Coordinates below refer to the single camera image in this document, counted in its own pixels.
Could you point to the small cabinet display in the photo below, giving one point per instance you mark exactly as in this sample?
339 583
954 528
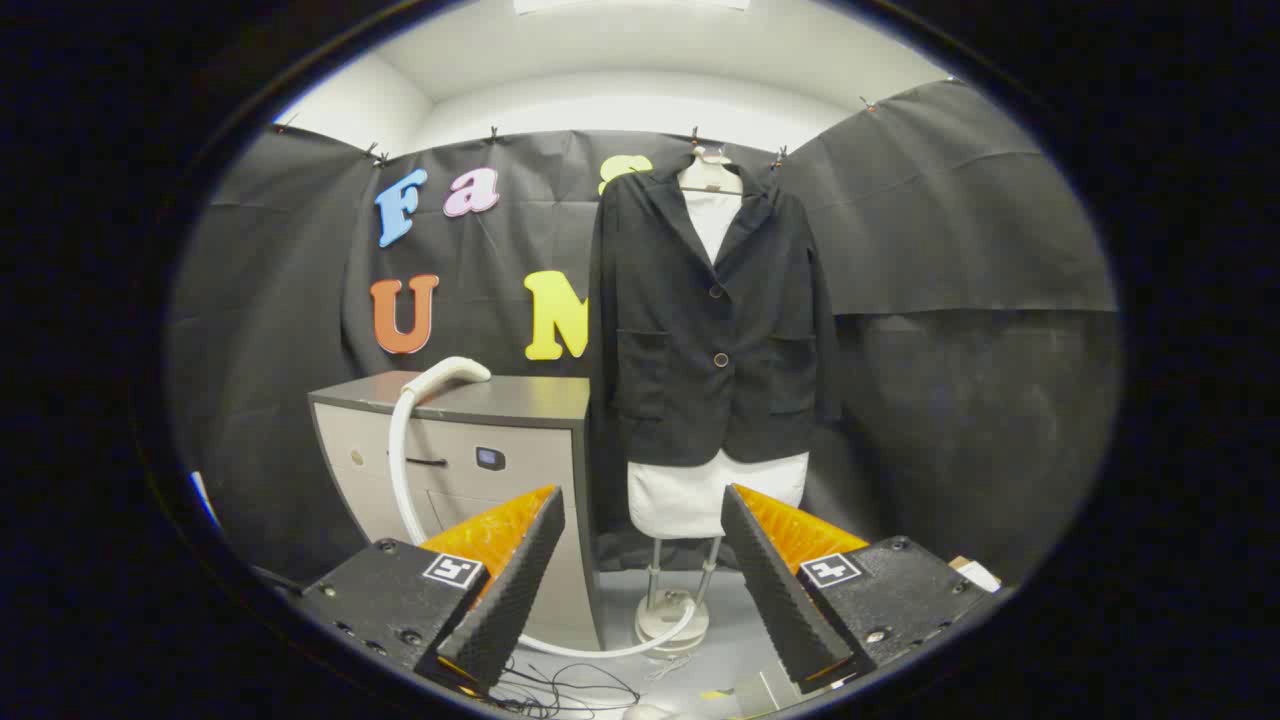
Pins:
489 458

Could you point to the white stand base with poles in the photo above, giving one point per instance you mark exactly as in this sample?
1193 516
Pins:
670 625

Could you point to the ceiling light panel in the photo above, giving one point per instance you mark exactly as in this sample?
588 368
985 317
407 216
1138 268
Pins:
630 5

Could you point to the white mannequin torso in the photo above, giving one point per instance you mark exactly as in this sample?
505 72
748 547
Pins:
700 495

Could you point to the grey cabinet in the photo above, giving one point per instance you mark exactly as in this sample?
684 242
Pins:
520 470

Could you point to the small cardboard box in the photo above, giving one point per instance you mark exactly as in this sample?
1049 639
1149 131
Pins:
975 574

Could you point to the row of backdrop clips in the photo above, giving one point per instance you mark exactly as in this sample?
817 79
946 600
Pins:
493 133

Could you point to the black jacket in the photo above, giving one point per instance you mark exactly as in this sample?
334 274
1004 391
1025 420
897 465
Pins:
680 330

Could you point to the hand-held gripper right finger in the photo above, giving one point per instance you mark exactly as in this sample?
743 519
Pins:
780 600

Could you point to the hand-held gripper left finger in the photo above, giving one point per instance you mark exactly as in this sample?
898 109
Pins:
505 600

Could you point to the white plastic hanger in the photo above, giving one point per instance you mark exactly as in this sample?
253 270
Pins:
710 175

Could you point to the black backdrop cloth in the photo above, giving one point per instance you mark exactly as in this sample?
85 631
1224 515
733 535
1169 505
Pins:
950 250

